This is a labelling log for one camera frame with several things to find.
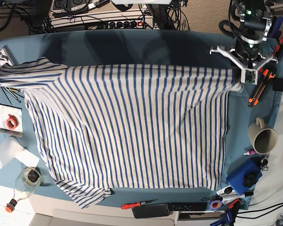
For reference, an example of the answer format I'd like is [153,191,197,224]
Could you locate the white packaged device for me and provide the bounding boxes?
[0,46,16,66]

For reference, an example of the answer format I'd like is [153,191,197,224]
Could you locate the black power strip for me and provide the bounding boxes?
[95,21,145,30]

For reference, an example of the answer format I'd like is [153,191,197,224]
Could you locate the black square block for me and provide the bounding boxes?
[272,78,283,92]

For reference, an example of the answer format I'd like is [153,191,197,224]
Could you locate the blue box with black knob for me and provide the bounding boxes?
[226,159,262,195]

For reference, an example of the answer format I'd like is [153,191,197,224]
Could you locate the red tape roll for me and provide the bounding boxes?
[6,114,18,130]

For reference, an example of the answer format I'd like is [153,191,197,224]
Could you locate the blue clamp top right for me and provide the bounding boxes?
[267,16,283,39]

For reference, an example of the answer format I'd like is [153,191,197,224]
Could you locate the blue table cloth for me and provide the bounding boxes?
[0,30,283,207]

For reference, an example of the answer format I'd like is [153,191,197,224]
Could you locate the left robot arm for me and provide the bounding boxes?
[209,0,278,85]

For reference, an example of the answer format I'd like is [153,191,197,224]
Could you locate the black marker pen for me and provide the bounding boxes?
[222,192,254,201]

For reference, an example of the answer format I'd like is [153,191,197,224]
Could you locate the orange black clamp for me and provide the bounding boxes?
[273,38,283,63]

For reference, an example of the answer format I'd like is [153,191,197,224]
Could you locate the purple tape roll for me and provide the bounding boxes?
[209,200,223,211]

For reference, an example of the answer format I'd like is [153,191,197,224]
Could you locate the black zip ties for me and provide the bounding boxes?
[1,87,24,104]

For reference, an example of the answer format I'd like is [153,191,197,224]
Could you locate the pink white small tube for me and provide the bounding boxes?
[243,150,257,155]

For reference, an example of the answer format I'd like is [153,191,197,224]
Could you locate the beige ceramic mug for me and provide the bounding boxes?
[248,117,278,154]

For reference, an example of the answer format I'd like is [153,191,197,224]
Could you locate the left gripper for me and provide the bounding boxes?
[209,41,279,84]

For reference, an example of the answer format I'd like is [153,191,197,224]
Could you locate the red handled screwdriver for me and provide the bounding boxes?
[121,199,156,210]

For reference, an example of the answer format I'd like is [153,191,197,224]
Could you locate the blue black spring clamp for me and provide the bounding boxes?
[210,199,241,226]

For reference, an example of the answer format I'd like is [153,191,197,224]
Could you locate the clear glass bottle orange cap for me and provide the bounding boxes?
[6,167,42,213]

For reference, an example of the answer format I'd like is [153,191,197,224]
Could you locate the black remote control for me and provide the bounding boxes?
[168,202,207,211]

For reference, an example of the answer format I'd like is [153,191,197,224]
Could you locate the orange black utility knife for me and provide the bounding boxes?
[248,66,277,108]

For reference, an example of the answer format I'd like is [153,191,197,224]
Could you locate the black smartphone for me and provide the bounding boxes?
[132,203,170,219]

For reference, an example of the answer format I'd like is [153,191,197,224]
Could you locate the blue white striped T-shirt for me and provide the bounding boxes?
[0,57,242,209]

